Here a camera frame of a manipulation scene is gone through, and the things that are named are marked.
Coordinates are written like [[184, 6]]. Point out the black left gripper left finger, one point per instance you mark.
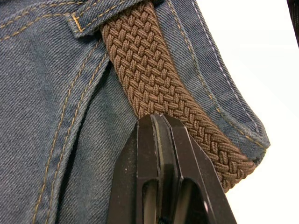
[[130, 177]]

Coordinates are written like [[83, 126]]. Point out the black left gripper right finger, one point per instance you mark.
[[198, 182]]

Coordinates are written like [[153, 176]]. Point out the brown braided belt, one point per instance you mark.
[[142, 70]]

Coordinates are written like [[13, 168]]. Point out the blue denim shorts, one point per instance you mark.
[[46, 105]]

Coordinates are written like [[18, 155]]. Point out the dark object at table edge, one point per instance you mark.
[[294, 21]]

